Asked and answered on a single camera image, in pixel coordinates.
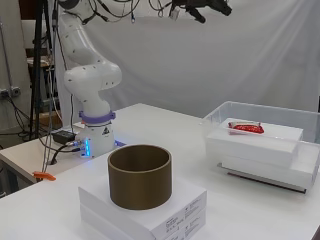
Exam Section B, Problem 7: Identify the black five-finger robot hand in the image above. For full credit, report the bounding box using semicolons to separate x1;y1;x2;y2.
171;0;233;25

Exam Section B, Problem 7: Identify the white hanging sheet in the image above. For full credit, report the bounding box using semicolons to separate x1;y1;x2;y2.
53;0;320;128

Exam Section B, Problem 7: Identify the clear plastic storage box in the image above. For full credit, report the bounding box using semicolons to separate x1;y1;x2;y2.
201;100;320;195

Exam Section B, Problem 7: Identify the red snack packet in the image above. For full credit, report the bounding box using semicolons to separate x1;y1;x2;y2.
227;121;266;136

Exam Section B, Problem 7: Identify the white flat box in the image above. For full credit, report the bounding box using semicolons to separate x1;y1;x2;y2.
221;141;320;192
77;175;208;236
205;117;305;168
79;201;207;240

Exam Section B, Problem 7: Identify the black tripod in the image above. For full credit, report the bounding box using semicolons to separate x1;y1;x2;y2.
28;0;55;142

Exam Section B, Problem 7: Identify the dark flat board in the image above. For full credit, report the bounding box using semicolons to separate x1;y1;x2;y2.
216;162;307;194

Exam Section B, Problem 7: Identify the black power adapter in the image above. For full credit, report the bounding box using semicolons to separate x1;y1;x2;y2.
51;129;77;145

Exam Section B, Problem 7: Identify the brown round tub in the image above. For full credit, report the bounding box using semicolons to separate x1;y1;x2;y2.
107;143;174;211

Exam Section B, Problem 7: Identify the orange clamp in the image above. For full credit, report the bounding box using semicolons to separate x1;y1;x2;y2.
32;170;57;182

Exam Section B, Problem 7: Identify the beige side table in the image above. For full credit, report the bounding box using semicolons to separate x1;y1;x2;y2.
0;124;88;185

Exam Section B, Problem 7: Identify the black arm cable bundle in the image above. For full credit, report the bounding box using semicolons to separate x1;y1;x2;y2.
81;0;175;24

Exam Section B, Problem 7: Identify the grey wall socket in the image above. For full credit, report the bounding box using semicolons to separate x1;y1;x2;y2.
0;85;22;100

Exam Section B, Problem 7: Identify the black floor cable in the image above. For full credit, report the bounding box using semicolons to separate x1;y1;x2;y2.
0;95;36;138

